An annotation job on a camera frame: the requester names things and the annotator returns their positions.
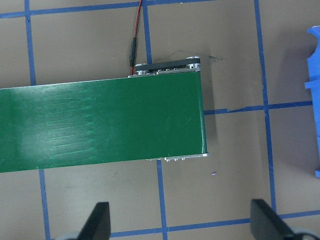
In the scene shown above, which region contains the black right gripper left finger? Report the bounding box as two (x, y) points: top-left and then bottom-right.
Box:
(77, 202), (111, 240)

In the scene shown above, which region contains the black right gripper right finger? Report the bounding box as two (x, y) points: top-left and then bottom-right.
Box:
(250, 199), (293, 240)

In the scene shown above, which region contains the green conveyor belt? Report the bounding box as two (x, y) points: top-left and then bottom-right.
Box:
(0, 56), (208, 173)

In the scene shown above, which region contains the blue plastic bin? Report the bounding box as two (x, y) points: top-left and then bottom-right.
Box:
(304, 25), (320, 178)

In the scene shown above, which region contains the red black power cable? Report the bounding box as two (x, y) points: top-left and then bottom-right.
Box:
(127, 0), (144, 75)

